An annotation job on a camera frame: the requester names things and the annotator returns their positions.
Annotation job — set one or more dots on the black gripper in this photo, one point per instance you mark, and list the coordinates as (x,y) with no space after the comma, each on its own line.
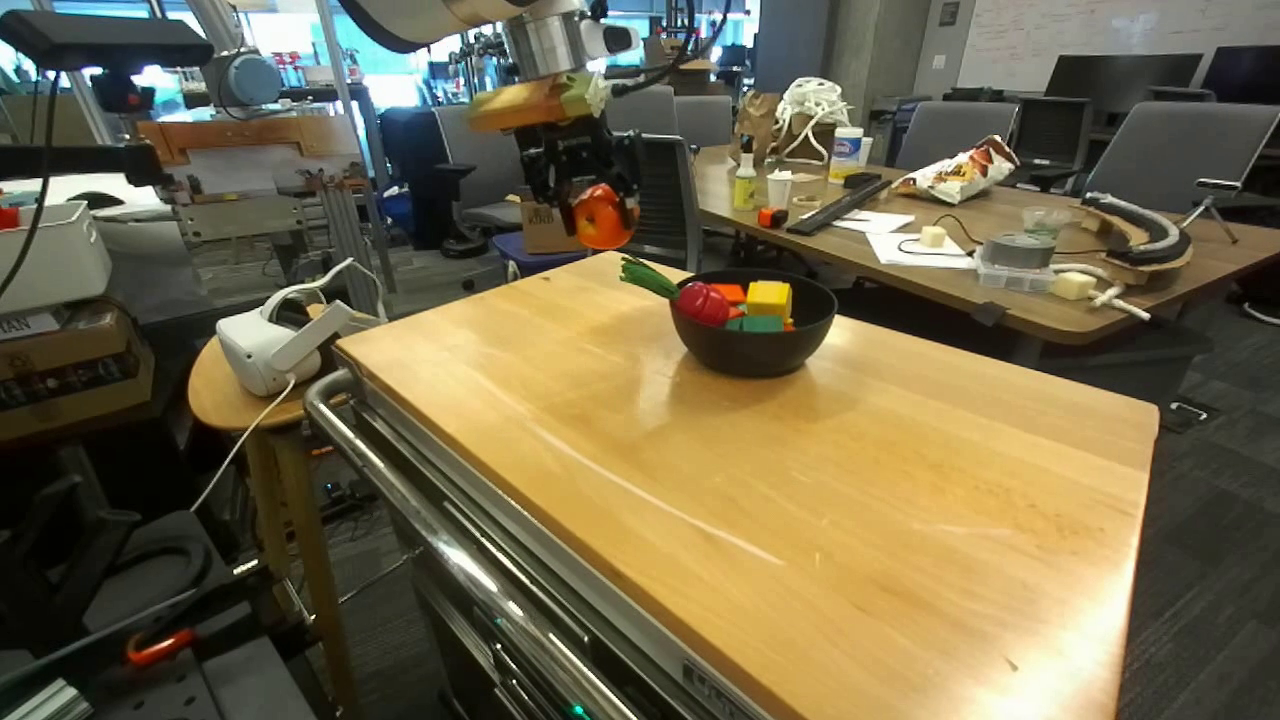
(560,163)

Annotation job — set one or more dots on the red toy radish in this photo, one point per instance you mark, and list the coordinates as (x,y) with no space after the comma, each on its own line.
(694,299)

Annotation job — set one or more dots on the yellow block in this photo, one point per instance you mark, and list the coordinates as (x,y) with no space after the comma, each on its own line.
(771,299)

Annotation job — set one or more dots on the orange red toy apple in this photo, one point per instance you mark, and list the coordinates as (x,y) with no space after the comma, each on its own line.
(602,218)

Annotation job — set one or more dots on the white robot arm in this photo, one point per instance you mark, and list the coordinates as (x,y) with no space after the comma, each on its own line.
(541,38)

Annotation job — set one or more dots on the black bowl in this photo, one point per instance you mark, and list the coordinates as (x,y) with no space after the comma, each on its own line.
(756,347)

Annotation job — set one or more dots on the black keyboard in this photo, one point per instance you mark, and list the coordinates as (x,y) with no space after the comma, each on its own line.
(858,188)

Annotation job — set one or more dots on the white VR headset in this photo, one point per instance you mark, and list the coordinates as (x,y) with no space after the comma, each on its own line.
(286,333)

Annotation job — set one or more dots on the white paper sheets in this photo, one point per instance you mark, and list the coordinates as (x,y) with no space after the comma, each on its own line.
(901,243)

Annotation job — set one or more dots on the steel tool cart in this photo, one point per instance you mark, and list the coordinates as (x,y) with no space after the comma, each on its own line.
(604,531)

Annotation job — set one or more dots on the chip bag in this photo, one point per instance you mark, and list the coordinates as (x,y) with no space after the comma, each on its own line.
(964,172)

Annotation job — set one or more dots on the round wooden stool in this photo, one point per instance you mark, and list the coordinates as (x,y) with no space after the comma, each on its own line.
(286,507)

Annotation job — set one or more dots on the wooden office desk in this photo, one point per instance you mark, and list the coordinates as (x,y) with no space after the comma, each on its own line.
(1081,299)

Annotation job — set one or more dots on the grey office chair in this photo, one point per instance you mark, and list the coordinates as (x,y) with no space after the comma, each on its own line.
(1173,154)

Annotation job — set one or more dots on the wrist camera with wood mount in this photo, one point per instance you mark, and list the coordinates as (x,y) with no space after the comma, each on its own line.
(546,103)

